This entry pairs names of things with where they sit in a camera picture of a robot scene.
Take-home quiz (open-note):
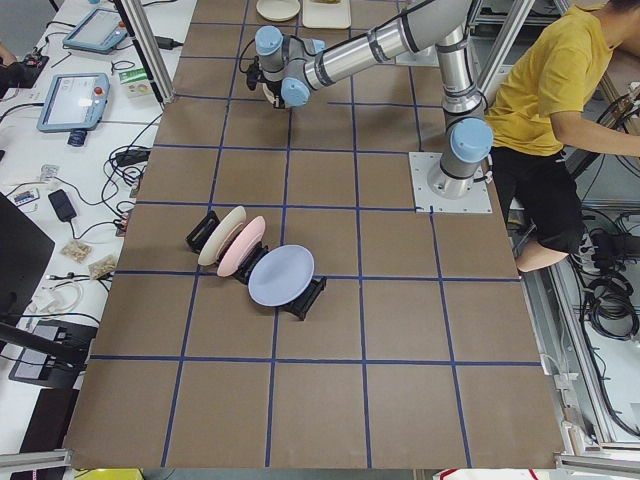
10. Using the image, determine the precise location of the black dish rack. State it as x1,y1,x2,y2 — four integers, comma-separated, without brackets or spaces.
185,211,327,321

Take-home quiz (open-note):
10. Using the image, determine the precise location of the pink plate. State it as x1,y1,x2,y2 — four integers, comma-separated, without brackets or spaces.
216,216,266,277

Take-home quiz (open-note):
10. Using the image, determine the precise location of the black monitor stand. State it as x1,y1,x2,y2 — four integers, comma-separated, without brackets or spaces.
1,197,97,389

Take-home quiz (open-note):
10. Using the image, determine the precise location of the cream plate in rack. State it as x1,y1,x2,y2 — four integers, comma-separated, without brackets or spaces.
198,206,246,266

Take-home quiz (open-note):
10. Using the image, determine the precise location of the blue plate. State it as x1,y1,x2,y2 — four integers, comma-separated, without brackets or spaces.
248,245,315,307

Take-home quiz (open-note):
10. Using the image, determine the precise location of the black phone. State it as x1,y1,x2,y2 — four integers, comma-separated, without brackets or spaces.
48,189,77,222

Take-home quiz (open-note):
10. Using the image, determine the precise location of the cream rectangular tray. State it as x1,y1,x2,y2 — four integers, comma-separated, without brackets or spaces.
302,0,351,29

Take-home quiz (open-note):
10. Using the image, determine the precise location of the near teach pendant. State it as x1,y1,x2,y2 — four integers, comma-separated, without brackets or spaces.
37,73,110,132

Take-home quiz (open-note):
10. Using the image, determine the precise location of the teach pendant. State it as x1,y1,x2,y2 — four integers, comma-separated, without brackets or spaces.
62,8,128,54
37,73,110,132

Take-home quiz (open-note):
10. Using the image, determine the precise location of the cream ceramic bowl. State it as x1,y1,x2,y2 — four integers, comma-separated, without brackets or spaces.
263,78,293,109

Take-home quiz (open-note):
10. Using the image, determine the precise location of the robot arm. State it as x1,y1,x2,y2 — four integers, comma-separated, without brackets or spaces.
244,1,493,200

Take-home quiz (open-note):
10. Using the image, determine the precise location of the person in yellow shirt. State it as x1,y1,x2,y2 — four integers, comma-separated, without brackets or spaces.
485,1,639,272

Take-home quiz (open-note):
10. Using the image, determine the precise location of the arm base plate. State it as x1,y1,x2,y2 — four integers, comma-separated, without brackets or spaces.
409,152,493,215

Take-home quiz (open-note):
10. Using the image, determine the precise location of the green white box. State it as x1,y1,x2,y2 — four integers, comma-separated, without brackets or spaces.
118,68,153,98

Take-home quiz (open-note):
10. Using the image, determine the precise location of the black power adapter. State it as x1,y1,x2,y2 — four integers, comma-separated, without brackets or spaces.
114,148,150,168

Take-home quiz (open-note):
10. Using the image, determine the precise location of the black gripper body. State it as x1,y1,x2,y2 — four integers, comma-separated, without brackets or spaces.
245,57,264,91

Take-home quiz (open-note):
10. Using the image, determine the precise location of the snack bag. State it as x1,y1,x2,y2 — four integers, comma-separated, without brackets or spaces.
60,239,93,263

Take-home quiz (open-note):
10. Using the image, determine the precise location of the far teach pendant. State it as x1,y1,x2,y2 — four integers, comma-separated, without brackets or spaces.
62,8,128,54

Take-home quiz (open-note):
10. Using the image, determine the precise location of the aluminium frame post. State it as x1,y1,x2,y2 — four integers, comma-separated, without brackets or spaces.
114,0,175,106

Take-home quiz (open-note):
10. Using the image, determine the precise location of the cream round plate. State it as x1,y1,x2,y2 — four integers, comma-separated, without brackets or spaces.
256,0,301,22

